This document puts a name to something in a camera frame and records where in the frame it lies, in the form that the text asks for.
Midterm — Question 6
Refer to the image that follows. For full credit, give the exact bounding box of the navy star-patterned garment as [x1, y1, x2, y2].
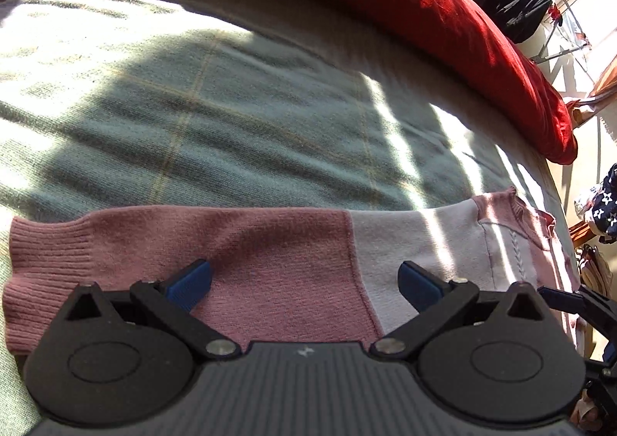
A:
[585, 163, 617, 244]

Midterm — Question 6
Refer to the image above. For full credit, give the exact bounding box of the green plaid bed blanket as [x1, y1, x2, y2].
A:
[1, 0, 572, 435]

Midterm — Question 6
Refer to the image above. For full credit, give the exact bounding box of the pink and white sweater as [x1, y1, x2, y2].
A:
[2, 189, 579, 355]

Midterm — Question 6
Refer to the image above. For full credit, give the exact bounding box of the metal drying rack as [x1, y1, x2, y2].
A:
[521, 0, 593, 96]

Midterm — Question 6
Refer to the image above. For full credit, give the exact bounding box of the right orange curtain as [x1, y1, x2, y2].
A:
[563, 55, 617, 129]

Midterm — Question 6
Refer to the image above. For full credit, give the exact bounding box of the folded clothes stack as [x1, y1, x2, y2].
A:
[578, 244, 613, 297]

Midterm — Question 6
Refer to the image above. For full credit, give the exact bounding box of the wooden chair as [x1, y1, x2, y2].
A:
[568, 221, 597, 248]

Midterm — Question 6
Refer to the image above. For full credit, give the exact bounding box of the red duvet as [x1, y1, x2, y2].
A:
[336, 0, 578, 165]

